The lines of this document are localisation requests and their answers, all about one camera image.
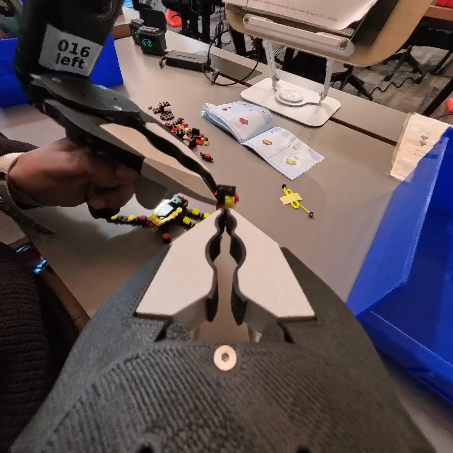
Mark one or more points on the blue plastic bin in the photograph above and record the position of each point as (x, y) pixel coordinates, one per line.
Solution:
(414, 265)
(106, 67)

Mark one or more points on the tan curved board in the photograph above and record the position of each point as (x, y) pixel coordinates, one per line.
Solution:
(396, 39)

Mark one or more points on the black red lego piece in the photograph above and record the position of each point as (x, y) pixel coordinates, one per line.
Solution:
(206, 156)

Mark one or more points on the black charger box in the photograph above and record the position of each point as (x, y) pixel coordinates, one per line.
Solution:
(135, 30)

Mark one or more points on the person's left forearm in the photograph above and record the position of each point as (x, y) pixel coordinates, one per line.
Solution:
(14, 145)

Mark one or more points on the person's left hand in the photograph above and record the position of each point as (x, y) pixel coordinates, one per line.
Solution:
(60, 170)

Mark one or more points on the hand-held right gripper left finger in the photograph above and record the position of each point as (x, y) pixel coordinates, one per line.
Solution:
(180, 276)

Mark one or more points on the person's dark knitted sweater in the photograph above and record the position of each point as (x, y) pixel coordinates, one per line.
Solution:
(21, 354)

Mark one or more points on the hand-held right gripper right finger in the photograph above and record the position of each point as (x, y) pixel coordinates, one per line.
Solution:
(272, 279)

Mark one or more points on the pale masking tape strip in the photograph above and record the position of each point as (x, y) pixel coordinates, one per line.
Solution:
(295, 198)

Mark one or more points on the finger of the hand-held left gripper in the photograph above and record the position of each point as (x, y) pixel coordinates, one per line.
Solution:
(177, 148)
(170, 177)

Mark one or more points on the black charger with green display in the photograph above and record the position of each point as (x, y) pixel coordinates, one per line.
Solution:
(152, 40)

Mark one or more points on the small black red lego assembly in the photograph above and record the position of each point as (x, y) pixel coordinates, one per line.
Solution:
(226, 193)

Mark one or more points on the lego instruction booklet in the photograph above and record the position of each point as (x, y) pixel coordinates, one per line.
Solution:
(247, 131)

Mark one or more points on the black round lego plate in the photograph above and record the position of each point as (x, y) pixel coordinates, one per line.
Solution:
(166, 115)

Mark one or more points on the printed paper sheet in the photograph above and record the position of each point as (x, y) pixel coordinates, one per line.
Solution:
(318, 10)

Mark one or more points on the clear plastic bag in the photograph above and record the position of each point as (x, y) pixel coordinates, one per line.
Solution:
(414, 148)

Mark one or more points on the black yellow lego spider model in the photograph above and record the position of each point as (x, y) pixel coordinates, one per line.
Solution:
(162, 216)

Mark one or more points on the black lego brick stack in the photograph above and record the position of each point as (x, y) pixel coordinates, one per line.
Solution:
(163, 105)

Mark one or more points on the black office chair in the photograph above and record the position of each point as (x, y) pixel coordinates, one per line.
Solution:
(405, 63)

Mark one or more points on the orange object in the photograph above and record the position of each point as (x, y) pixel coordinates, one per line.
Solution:
(172, 17)
(448, 103)

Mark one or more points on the dark flat mat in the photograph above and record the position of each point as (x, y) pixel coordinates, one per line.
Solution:
(240, 69)

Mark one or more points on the black power adapter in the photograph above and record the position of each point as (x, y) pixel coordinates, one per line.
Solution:
(184, 58)

